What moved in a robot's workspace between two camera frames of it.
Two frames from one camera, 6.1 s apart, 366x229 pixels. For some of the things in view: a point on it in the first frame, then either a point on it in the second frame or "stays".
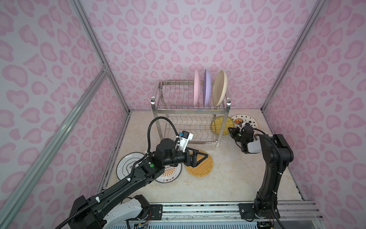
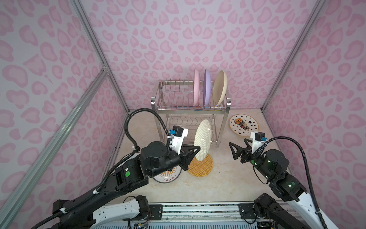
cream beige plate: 219,88 stays
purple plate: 207,88 stays
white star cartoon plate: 239,119 stays
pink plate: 197,88 stays
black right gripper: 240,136 to 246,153
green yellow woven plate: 217,123 to 203,139
